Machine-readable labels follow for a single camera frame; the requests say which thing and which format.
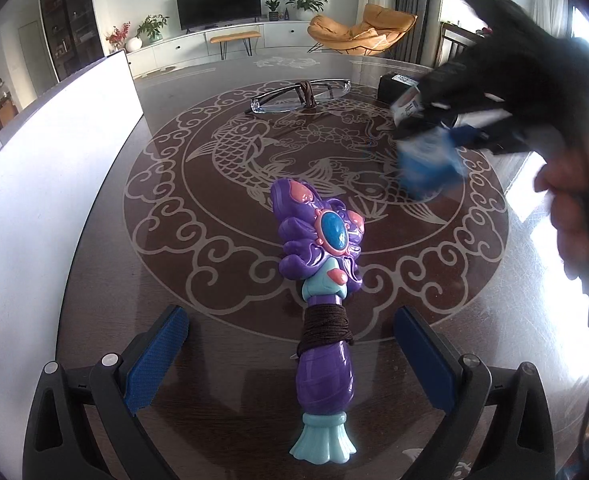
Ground wooden bench with metal legs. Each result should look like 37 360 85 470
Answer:
209 31 263 60

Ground brown cord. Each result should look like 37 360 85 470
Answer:
294 80 321 111
293 302 356 357

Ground dark wooden chair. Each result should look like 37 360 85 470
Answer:
437 22 476 69

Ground white board panel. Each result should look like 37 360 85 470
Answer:
0 50 144 463

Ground red flowers in white vase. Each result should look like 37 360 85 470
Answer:
105 22 143 54

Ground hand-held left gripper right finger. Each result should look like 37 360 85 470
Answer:
393 305 558 480

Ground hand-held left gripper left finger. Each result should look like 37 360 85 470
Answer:
22 304 191 480

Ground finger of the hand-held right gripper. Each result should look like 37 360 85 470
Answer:
447 122 530 157
391 108 458 142

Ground orange lounge chair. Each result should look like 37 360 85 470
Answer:
307 3 418 57

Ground blue and white cream box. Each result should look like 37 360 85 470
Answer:
391 85 463 199

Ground grey curtain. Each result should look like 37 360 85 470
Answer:
393 0 446 67

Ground green potted plant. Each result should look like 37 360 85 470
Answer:
136 14 170 44

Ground white tv cabinet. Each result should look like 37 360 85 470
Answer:
123 20 325 70

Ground white door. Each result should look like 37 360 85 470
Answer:
18 20 46 99

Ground black television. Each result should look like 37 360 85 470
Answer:
175 0 263 31

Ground purple toy wand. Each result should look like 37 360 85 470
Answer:
269 178 367 465

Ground dark glass display cabinet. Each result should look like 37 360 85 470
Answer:
38 0 106 84

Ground dark patterned desktop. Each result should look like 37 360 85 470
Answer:
0 52 589 480

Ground black cardboard box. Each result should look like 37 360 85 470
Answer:
378 73 425 107

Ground clear rimless eyeglasses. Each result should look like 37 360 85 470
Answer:
250 77 352 116

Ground person's right hand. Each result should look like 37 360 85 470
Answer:
533 151 589 282

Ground large leafy potted plant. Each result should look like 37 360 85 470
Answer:
284 0 328 14

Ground brown wooden chair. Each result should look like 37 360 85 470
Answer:
0 92 18 127

